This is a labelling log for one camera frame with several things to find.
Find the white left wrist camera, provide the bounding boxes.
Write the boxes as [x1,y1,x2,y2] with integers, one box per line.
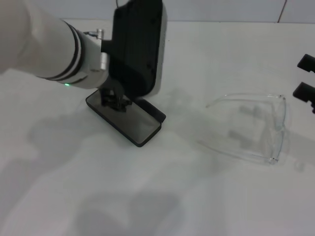
[108,0,169,97]

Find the clear plastic glasses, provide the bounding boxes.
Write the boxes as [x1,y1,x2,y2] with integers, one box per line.
[196,92,291,166]

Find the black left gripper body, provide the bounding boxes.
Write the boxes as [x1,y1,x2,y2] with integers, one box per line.
[99,78,126,99]

